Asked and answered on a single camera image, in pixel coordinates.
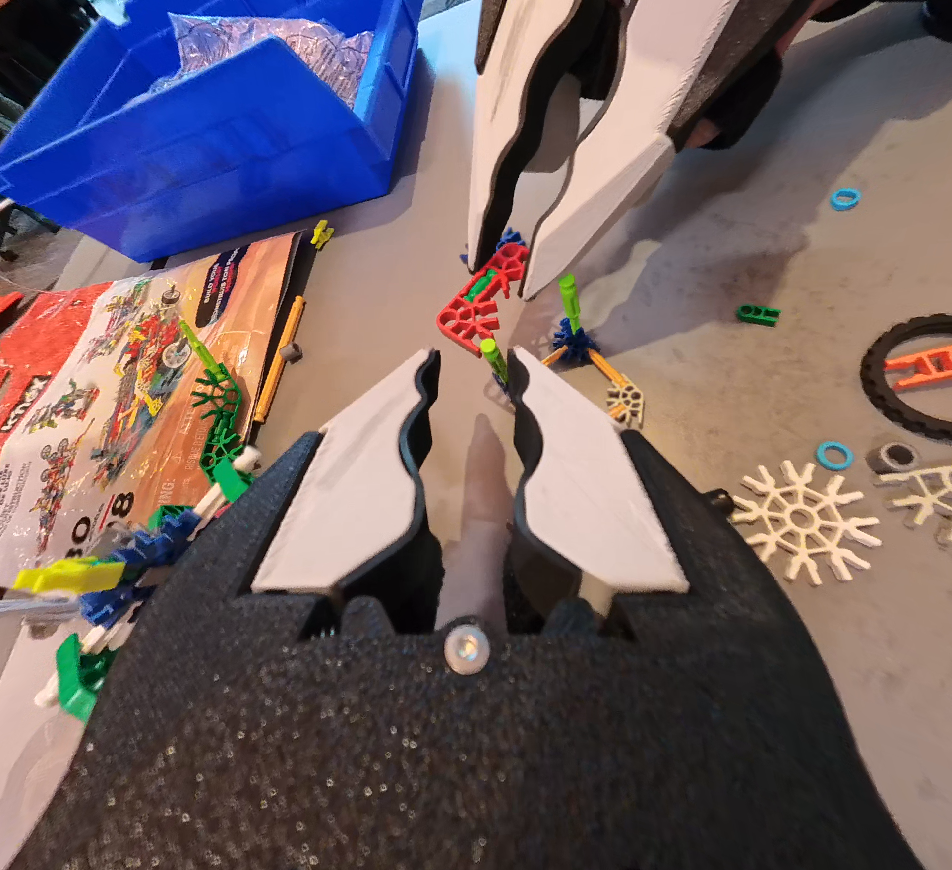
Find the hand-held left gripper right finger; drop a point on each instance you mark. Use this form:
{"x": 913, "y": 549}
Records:
{"x": 587, "y": 498}

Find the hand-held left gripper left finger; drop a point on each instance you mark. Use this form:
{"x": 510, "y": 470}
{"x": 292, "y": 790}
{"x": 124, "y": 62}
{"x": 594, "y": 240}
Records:
{"x": 349, "y": 505}

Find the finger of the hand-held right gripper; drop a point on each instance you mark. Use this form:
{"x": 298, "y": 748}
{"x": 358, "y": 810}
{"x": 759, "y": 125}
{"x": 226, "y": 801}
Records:
{"x": 654, "y": 89}
{"x": 513, "y": 67}

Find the rod frame with lime posts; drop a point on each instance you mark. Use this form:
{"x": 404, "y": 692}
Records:
{"x": 573, "y": 348}

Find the red connector bridge green rod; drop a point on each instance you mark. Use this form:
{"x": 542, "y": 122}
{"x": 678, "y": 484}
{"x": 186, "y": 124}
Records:
{"x": 465, "y": 320}

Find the person's right hand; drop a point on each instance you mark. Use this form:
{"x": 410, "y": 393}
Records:
{"x": 744, "y": 108}

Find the multicolour construction toy model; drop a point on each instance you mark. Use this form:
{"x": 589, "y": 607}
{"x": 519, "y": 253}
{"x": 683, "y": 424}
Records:
{"x": 230, "y": 489}

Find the long yellow rod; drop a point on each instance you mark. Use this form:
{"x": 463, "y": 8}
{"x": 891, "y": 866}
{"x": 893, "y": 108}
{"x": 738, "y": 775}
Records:
{"x": 268, "y": 394}

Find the grey cylindrical spacer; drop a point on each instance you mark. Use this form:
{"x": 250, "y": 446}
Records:
{"x": 876, "y": 459}
{"x": 290, "y": 354}

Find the blue snowflake connector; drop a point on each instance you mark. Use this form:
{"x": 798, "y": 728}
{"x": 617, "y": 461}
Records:
{"x": 512, "y": 239}

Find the toy instruction booklet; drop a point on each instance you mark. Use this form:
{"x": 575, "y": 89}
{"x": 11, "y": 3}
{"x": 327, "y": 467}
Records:
{"x": 245, "y": 305}

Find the white snowflake connector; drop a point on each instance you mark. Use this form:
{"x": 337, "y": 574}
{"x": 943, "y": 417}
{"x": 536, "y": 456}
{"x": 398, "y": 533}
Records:
{"x": 814, "y": 517}

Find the small green clip connector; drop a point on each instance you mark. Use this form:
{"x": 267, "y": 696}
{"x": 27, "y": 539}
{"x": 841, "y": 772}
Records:
{"x": 747, "y": 314}

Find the clear plastic bag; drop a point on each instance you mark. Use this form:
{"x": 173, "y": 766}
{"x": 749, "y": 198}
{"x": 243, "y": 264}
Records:
{"x": 260, "y": 44}

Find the yellow clip connector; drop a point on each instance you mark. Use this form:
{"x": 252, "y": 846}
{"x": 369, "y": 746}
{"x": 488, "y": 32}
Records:
{"x": 321, "y": 236}

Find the blue plastic bin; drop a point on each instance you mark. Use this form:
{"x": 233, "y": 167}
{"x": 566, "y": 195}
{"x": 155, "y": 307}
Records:
{"x": 223, "y": 163}

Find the black rubber tyre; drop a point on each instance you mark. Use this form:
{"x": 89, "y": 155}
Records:
{"x": 872, "y": 372}

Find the white fan connector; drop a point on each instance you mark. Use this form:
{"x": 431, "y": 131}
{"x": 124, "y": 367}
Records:
{"x": 918, "y": 483}

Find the orange ladder connector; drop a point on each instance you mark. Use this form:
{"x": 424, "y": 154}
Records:
{"x": 900, "y": 366}

